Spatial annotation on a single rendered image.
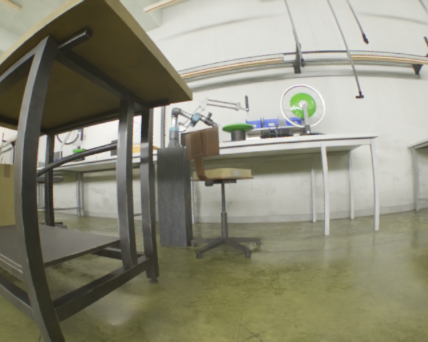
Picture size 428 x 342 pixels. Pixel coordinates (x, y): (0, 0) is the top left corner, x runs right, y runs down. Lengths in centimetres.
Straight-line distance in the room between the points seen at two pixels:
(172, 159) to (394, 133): 298
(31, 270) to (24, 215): 14
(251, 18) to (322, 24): 121
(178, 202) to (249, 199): 136
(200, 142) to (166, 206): 66
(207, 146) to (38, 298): 128
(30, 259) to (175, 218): 142
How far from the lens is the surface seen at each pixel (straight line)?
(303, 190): 293
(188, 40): 411
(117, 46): 74
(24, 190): 59
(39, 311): 67
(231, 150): 209
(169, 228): 187
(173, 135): 197
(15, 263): 72
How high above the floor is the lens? 48
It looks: 5 degrees up
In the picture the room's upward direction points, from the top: 2 degrees counter-clockwise
